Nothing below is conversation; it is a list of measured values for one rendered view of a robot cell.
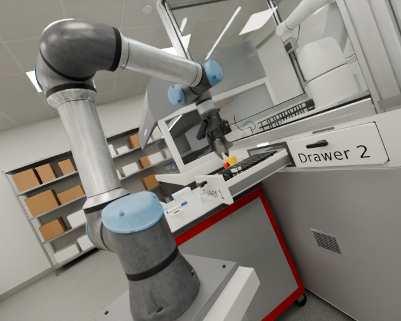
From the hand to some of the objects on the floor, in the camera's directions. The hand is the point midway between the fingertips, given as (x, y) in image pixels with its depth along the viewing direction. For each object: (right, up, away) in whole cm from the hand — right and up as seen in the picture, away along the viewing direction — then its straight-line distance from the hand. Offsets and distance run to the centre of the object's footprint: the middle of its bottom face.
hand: (223, 155), depth 90 cm
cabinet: (+99, -60, +22) cm, 118 cm away
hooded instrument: (+31, -78, +185) cm, 203 cm away
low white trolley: (+17, -96, +40) cm, 105 cm away
